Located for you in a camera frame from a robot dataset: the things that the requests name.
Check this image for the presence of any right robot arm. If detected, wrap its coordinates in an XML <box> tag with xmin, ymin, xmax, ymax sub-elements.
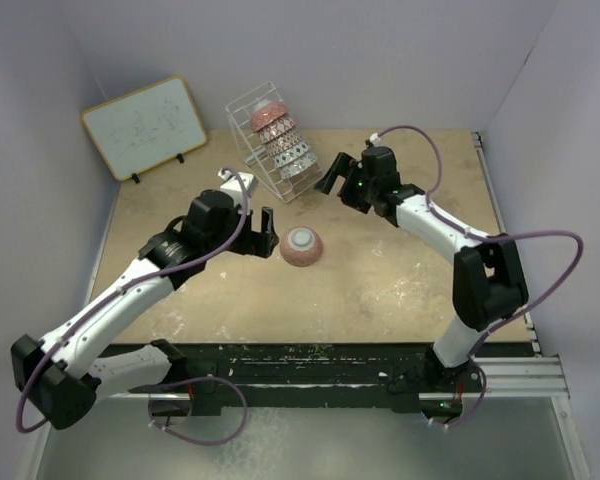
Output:
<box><xmin>315</xmin><ymin>147</ymin><xmax>529</xmax><ymax>391</ymax></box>

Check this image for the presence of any grey medallion pattern bowl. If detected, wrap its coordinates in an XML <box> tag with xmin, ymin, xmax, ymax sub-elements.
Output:
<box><xmin>250</xmin><ymin>99</ymin><xmax>288</xmax><ymax>132</ymax></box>

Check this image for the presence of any black floral pattern bowl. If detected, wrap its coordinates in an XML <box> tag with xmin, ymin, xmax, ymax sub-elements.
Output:
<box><xmin>279</xmin><ymin>155</ymin><xmax>316</xmax><ymax>180</ymax></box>

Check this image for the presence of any red diamond dot bowl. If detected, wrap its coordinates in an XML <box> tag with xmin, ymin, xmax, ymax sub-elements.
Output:
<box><xmin>273</xmin><ymin>142</ymin><xmax>311</xmax><ymax>168</ymax></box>

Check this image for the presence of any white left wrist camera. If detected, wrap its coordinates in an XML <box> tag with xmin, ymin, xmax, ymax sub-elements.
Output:
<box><xmin>218</xmin><ymin>168</ymin><xmax>258</xmax><ymax>203</ymax></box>

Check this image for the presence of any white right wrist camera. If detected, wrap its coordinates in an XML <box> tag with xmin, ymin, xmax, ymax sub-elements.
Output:
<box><xmin>365</xmin><ymin>133</ymin><xmax>381</xmax><ymax>147</ymax></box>

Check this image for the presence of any yellow framed whiteboard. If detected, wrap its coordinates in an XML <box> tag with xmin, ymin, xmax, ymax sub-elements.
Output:
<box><xmin>81</xmin><ymin>75</ymin><xmax>207</xmax><ymax>182</ymax></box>

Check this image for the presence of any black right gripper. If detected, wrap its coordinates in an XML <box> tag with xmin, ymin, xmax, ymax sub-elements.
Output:
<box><xmin>317</xmin><ymin>153</ymin><xmax>379</xmax><ymax>215</ymax></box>

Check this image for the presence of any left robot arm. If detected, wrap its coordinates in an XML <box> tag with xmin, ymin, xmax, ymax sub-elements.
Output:
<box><xmin>10</xmin><ymin>187</ymin><xmax>279</xmax><ymax>434</ymax></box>

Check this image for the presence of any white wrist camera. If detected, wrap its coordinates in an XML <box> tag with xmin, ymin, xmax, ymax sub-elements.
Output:
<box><xmin>218</xmin><ymin>168</ymin><xmax>258</xmax><ymax>203</ymax></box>
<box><xmin>365</xmin><ymin>133</ymin><xmax>381</xmax><ymax>147</ymax></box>

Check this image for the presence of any blue triangle pattern bowl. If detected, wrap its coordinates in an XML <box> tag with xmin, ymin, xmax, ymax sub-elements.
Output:
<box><xmin>258</xmin><ymin>114</ymin><xmax>296</xmax><ymax>144</ymax></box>

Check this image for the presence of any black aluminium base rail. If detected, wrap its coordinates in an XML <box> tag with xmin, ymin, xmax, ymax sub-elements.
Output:
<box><xmin>126</xmin><ymin>342</ymin><xmax>568</xmax><ymax>422</ymax></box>

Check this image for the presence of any brown lattice pattern bowl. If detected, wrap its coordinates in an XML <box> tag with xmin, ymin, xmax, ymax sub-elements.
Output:
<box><xmin>265</xmin><ymin>129</ymin><xmax>304</xmax><ymax>156</ymax></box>

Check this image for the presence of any white wire dish rack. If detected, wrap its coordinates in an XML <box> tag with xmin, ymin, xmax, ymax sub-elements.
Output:
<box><xmin>225</xmin><ymin>82</ymin><xmax>324</xmax><ymax>203</ymax></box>

